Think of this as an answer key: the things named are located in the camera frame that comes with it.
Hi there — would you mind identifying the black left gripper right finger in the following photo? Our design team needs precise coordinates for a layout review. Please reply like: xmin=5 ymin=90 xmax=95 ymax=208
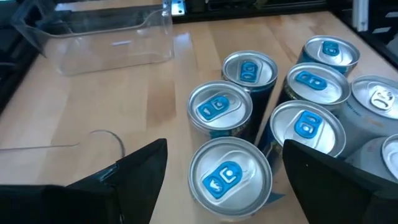
xmin=282 ymin=139 xmax=398 ymax=224

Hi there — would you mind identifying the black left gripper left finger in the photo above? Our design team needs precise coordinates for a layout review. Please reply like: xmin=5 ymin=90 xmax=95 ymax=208
xmin=0 ymin=138 xmax=169 ymax=224

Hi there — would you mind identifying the clear plastic bin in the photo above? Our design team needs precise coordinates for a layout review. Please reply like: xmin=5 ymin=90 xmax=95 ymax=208
xmin=0 ymin=129 xmax=127 ymax=187
xmin=12 ymin=1 xmax=175 ymax=77

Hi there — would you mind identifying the silver soda can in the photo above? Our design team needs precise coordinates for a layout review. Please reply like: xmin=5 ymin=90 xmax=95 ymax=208
xmin=337 ymin=74 xmax=398 ymax=158
xmin=343 ymin=133 xmax=398 ymax=184

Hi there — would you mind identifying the slim blue-tab soda can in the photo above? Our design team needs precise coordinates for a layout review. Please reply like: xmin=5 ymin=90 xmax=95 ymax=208
xmin=275 ymin=62 xmax=351 ymax=116
xmin=295 ymin=34 xmax=361 ymax=77
xmin=257 ymin=99 xmax=347 ymax=175
xmin=186 ymin=80 xmax=254 ymax=144
xmin=221 ymin=50 xmax=279 ymax=146
xmin=187 ymin=136 xmax=274 ymax=220

